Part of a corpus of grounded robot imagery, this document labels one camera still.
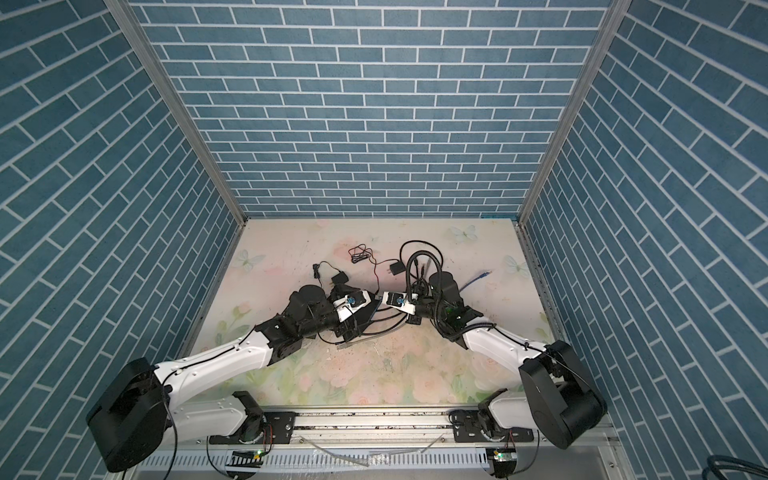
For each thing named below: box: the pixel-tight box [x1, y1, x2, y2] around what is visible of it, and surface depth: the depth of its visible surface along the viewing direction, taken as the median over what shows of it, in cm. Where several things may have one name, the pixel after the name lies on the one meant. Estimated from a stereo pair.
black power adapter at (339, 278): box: [312, 261, 349, 285], surface depth 104 cm
